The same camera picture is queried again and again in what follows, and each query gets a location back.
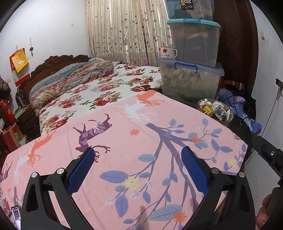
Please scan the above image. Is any beige round trash bin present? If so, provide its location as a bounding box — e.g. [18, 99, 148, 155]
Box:
[197, 98, 234, 127]

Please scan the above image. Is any person right hand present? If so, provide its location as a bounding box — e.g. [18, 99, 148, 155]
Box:
[256, 194, 272, 229]

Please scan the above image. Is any blue clothes pile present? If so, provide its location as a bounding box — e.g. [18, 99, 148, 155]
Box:
[216, 88, 262, 134]

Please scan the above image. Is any red gift bag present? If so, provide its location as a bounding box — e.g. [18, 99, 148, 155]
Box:
[1, 126, 20, 152]

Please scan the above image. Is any yellow snack box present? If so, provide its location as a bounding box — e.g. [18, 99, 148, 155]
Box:
[202, 105, 214, 116]

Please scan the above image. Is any pink patterned table cloth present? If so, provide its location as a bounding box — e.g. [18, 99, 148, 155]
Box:
[1, 91, 247, 229]

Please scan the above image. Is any dark wooden door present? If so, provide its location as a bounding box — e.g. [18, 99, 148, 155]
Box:
[213, 0, 259, 93]

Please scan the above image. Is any dark wooden headboard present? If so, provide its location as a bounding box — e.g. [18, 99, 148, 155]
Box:
[15, 55, 90, 107]

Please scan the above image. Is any folded patterned quilt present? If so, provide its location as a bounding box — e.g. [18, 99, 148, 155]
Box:
[29, 57, 114, 110]

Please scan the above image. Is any clear bin teal lid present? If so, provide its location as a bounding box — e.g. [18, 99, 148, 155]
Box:
[167, 19, 222, 68]

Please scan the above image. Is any white enamel mug red star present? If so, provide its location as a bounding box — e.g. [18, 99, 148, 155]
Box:
[160, 47, 177, 59]

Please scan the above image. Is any floral bed sheet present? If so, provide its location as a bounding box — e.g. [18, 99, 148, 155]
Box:
[39, 64, 162, 135]

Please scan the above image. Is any top clear storage bin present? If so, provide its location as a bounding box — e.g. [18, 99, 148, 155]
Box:
[164, 0, 214, 21]

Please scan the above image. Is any beige patterned curtain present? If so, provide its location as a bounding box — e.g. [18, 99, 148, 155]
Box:
[85, 0, 172, 66]

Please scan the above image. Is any black power cable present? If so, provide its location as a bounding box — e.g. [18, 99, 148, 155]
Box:
[249, 92, 280, 160]

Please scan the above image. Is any clear bin blue handle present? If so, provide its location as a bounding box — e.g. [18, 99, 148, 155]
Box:
[156, 58, 224, 101]

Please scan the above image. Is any red yellow wall calendar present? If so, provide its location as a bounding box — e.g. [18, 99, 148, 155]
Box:
[10, 48, 30, 87]

